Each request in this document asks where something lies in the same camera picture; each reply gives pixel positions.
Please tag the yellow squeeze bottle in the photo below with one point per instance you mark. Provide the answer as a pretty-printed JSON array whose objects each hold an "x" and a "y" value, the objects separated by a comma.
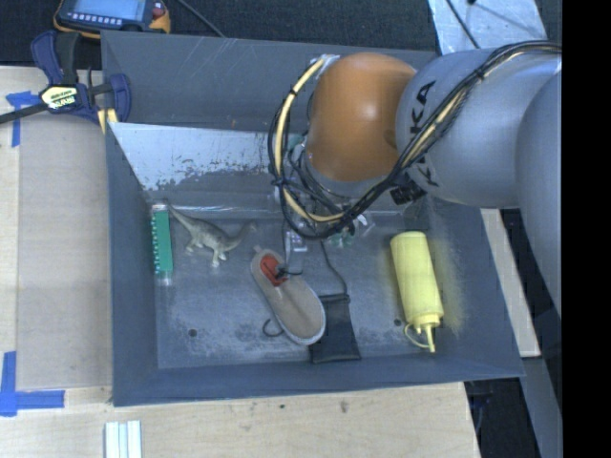
[{"x": 416, "y": 279}]

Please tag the dark green flat block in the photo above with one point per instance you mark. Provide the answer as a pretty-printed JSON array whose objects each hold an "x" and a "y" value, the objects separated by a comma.
[{"x": 162, "y": 241}]

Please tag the grey-green toy dinosaur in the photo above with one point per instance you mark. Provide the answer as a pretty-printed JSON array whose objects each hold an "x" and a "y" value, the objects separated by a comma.
[{"x": 212, "y": 237}]

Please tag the pale wood flat board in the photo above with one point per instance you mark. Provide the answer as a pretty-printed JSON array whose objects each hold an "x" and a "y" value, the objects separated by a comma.
[{"x": 62, "y": 256}]

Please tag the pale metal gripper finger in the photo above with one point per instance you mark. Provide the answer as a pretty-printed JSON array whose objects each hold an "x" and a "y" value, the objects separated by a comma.
[{"x": 295, "y": 243}]

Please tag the beige shoe with red insole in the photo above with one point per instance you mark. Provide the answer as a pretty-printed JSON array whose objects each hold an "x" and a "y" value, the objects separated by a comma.
[{"x": 293, "y": 303}]

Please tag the grey metal bin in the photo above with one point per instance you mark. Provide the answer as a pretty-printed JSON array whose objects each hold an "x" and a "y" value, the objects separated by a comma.
[{"x": 229, "y": 84}]

